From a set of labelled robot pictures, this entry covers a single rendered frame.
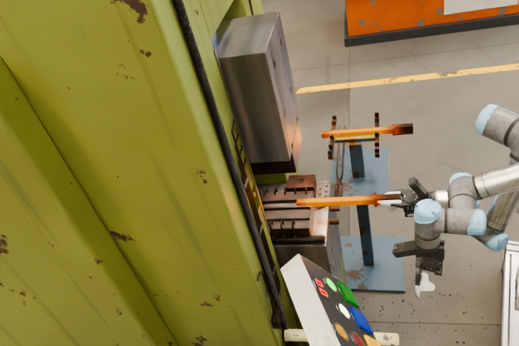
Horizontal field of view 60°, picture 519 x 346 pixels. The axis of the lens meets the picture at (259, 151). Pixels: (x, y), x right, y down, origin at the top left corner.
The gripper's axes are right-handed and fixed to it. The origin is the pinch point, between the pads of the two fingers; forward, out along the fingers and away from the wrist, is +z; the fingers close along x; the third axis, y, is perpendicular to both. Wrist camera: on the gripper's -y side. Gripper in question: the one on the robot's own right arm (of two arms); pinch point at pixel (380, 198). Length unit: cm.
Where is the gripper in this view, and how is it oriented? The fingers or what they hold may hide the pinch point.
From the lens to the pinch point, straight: 183.7
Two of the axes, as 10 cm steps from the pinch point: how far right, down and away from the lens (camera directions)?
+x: 1.7, -6.3, 7.6
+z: -9.6, 0.7, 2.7
